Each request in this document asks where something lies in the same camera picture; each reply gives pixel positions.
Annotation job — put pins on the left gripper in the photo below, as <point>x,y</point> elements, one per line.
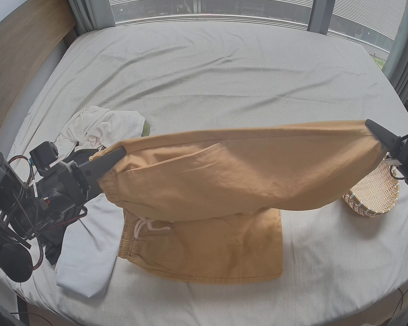
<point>68,185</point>

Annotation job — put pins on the tan shorts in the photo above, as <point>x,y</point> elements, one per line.
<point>244,168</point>

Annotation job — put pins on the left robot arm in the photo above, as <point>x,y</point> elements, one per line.
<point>6,185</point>

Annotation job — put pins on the cream white garment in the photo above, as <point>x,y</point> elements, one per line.
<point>102,122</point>

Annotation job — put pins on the round woven basket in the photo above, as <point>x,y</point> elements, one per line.
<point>374,192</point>

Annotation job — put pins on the green garment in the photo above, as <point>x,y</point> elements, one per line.
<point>145,130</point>

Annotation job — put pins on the black garment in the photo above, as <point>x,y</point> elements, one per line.
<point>55,246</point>

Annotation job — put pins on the pale grey garment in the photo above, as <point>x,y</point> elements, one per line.
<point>85,263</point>

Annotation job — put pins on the bed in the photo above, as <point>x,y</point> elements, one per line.
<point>204,73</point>

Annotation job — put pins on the grey-green curtain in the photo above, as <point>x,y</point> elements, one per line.
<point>406,46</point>
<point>85,2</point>

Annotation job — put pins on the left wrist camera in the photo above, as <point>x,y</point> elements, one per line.
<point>44,156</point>

